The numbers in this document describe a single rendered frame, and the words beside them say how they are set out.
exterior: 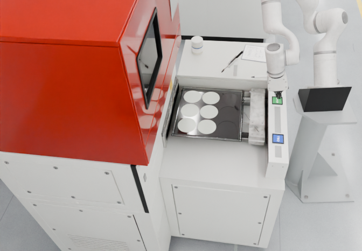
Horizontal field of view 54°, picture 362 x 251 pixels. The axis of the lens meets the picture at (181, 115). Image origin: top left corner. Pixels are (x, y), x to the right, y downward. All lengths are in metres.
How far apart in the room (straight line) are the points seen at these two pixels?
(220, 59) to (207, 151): 0.61
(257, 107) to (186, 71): 0.47
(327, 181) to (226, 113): 1.18
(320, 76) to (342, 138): 1.17
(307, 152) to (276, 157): 0.74
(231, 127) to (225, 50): 0.57
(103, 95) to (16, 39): 0.29
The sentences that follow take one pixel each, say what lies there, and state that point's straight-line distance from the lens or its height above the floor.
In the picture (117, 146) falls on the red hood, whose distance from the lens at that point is 1.33.
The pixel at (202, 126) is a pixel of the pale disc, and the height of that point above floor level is 0.90.
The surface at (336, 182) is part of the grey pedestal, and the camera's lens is 2.90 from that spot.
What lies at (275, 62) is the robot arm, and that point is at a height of 1.26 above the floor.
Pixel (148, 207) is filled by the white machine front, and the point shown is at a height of 0.88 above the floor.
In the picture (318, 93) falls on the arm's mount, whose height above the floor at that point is 0.97.
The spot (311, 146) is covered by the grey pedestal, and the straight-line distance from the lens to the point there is 2.43.
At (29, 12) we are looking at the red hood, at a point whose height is 1.82.
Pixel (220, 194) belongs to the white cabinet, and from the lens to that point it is 1.90.
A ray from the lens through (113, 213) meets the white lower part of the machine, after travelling 1.85.
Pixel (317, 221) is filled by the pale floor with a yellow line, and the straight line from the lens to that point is 2.73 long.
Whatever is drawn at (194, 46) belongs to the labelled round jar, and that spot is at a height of 1.03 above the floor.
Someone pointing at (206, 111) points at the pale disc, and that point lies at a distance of 1.99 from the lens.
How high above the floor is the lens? 2.38
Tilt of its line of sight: 48 degrees down
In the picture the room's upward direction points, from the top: 6 degrees counter-clockwise
